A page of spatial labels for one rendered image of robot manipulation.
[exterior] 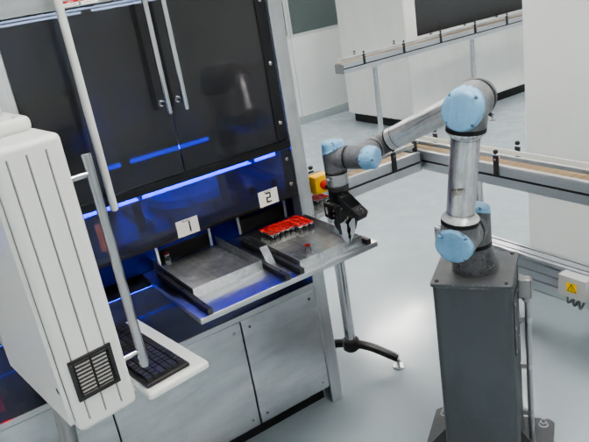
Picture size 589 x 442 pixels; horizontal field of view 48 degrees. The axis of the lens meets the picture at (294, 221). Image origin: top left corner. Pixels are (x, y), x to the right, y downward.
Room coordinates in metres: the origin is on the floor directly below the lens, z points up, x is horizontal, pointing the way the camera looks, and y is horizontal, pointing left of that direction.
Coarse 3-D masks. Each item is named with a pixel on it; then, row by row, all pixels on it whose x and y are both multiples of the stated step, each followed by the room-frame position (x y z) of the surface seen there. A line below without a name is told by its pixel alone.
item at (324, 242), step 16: (320, 224) 2.32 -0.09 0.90; (256, 240) 2.23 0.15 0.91; (288, 240) 2.25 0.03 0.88; (304, 240) 2.22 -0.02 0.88; (320, 240) 2.20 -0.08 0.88; (336, 240) 2.18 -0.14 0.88; (352, 240) 2.09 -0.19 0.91; (288, 256) 2.04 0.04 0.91; (304, 256) 2.09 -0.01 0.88; (320, 256) 2.02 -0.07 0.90
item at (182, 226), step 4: (196, 216) 2.22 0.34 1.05; (184, 220) 2.20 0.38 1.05; (188, 220) 2.20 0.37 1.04; (192, 220) 2.21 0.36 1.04; (196, 220) 2.22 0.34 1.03; (176, 224) 2.18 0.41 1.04; (180, 224) 2.19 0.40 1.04; (184, 224) 2.19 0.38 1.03; (192, 224) 2.21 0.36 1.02; (196, 224) 2.22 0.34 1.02; (176, 228) 2.18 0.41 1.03; (180, 228) 2.18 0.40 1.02; (184, 228) 2.19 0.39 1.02; (188, 228) 2.20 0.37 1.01; (192, 228) 2.21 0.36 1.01; (196, 228) 2.21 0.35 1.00; (180, 232) 2.18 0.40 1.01; (184, 232) 2.19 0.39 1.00; (188, 232) 2.20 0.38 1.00; (192, 232) 2.20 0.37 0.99; (180, 236) 2.18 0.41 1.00; (184, 236) 2.19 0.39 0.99
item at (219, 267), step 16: (192, 256) 2.25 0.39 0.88; (208, 256) 2.23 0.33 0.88; (224, 256) 2.20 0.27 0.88; (240, 256) 2.17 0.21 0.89; (176, 272) 2.14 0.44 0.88; (192, 272) 2.11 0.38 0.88; (208, 272) 2.09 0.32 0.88; (224, 272) 2.07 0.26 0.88; (240, 272) 2.00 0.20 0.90; (256, 272) 2.03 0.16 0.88; (192, 288) 1.92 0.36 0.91; (208, 288) 1.94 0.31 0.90
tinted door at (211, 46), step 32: (192, 0) 2.31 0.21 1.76; (224, 0) 2.37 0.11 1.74; (160, 32) 2.24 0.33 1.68; (192, 32) 2.30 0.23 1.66; (224, 32) 2.36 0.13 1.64; (256, 32) 2.42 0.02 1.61; (192, 64) 2.28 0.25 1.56; (224, 64) 2.35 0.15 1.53; (256, 64) 2.41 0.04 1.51; (192, 96) 2.27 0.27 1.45; (224, 96) 2.33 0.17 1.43; (256, 96) 2.40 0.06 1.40; (192, 128) 2.26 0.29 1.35; (224, 128) 2.32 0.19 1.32; (256, 128) 2.38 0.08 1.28; (192, 160) 2.25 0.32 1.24
